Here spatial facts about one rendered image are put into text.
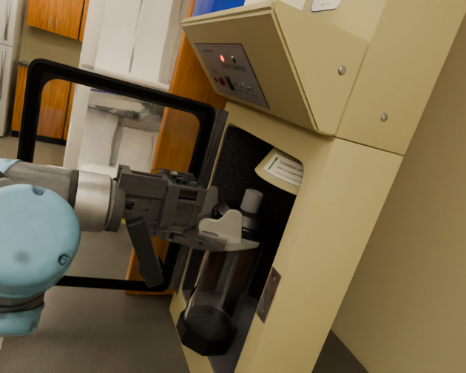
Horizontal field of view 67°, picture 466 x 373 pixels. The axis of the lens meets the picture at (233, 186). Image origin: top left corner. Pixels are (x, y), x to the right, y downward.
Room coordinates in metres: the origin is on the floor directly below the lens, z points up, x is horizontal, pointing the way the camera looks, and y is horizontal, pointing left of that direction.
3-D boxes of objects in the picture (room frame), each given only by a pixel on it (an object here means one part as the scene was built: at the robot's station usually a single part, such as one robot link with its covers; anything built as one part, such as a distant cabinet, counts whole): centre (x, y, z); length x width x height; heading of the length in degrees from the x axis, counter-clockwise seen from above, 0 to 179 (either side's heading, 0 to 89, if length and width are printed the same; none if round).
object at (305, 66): (0.50, 0.03, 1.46); 0.32 x 0.12 x 0.10; 27
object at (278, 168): (0.55, -0.11, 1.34); 0.18 x 0.18 x 0.05
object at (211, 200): (0.54, 0.03, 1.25); 0.09 x 0.03 x 0.06; 141
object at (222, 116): (0.65, 0.06, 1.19); 0.03 x 0.02 x 0.39; 27
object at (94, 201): (0.42, 0.17, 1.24); 0.08 x 0.05 x 0.08; 27
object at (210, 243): (0.45, 0.03, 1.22); 0.09 x 0.05 x 0.02; 93
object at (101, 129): (0.59, 0.21, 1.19); 0.30 x 0.01 x 0.40; 112
